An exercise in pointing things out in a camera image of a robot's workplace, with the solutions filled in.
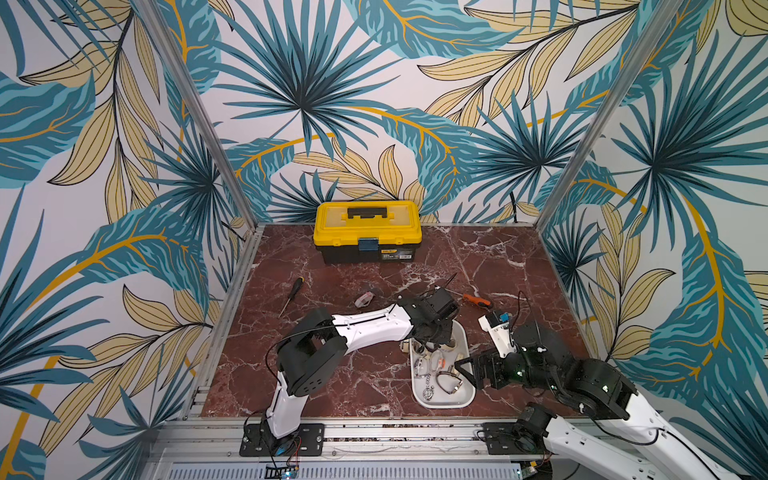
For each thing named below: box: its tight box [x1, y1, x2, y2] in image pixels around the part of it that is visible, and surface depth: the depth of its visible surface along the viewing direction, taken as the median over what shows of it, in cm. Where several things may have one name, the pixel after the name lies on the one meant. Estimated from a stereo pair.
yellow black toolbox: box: [313, 200, 423, 265], surface depth 99 cm
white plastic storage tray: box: [410, 319, 476, 408], surface depth 84 cm
